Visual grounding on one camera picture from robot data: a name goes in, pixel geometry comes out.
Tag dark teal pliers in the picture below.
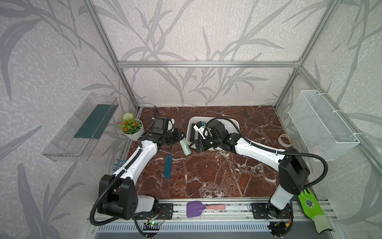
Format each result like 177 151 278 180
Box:
164 155 173 179

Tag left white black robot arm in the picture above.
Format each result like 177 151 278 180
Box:
89 117 184 226

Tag purple pink spatula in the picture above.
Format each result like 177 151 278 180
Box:
186 201 226 218

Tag clear plastic wall shelf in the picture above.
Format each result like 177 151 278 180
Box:
42 93 119 162

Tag potted artificial flower plant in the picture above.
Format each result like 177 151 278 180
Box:
121 113 144 141

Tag white rectangular storage tray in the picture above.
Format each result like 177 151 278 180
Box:
186 116 238 144

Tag light green pliers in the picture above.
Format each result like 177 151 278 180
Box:
180 138 191 156

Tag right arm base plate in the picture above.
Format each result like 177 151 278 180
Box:
249 202 293 220

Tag clear tape roll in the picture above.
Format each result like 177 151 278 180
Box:
278 134 293 148

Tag green white work glove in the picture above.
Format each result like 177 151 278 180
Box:
298 188 332 234

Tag white wire mesh basket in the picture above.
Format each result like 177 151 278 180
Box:
288 90 360 161

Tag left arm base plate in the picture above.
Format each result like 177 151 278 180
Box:
134 203 174 220

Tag black pliers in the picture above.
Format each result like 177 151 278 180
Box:
193 124 200 141

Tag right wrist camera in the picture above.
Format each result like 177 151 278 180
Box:
193 121 212 139

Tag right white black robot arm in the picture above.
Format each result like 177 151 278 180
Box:
186 118 328 212

